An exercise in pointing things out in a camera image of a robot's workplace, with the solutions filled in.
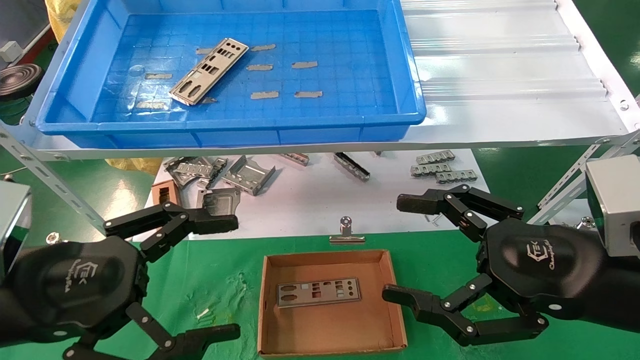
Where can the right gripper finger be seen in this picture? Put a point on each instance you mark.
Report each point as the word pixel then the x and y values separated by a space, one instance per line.
pixel 450 200
pixel 430 307

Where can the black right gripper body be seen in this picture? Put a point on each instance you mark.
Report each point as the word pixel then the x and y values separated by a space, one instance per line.
pixel 540 270

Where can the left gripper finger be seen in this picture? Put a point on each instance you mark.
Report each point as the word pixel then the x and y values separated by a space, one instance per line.
pixel 170 222
pixel 185 345

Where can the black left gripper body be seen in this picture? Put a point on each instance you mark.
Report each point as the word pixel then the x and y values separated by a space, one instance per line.
pixel 70 285

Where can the shallow cardboard box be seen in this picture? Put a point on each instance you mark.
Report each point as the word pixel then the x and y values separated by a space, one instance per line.
pixel 330 330

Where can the blue plastic tray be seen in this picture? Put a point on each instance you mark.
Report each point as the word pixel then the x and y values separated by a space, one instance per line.
pixel 340 75

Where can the small white box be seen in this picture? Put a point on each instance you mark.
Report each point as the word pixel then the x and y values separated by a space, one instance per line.
pixel 10 51

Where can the grey toothed connector strip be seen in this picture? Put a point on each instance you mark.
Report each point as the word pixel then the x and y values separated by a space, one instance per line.
pixel 436 157
pixel 430 169
pixel 456 176

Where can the small silver screw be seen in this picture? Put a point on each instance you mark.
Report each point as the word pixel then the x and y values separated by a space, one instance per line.
pixel 433 219

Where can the grey stamped metal panel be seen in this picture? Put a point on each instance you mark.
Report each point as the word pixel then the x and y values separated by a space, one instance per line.
pixel 220 200

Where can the yellow plastic bag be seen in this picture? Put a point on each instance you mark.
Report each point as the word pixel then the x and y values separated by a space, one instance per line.
pixel 135 164
pixel 57 17

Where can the green table cloth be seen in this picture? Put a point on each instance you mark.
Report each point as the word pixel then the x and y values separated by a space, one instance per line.
pixel 225 280

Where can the white metal shelf board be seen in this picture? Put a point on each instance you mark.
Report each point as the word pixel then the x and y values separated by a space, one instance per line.
pixel 500 75

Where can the white table sheet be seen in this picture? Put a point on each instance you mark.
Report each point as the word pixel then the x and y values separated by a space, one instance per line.
pixel 310 200

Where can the black round disc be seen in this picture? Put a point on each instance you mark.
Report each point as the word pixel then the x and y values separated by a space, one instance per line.
pixel 17 80

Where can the slotted silver metal bracket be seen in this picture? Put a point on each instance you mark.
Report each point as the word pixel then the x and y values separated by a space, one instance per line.
pixel 217 167
pixel 187 170

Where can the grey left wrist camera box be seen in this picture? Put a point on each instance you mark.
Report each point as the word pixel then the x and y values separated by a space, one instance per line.
pixel 12 220

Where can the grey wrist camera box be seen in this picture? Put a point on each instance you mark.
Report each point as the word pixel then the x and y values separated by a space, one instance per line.
pixel 617 200
pixel 12 220

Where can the perforated white shelf post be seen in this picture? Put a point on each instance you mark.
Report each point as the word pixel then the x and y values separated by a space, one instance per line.
pixel 45 175
pixel 565 185

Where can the bent silver metal bracket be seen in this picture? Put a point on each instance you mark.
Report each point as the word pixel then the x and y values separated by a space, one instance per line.
pixel 248 176

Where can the dark metal rail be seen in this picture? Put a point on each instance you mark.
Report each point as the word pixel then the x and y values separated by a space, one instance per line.
pixel 352 167

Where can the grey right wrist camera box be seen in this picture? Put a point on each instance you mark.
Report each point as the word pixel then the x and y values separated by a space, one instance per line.
pixel 617 200

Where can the short silver metal rail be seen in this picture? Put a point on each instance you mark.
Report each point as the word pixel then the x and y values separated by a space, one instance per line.
pixel 296 159

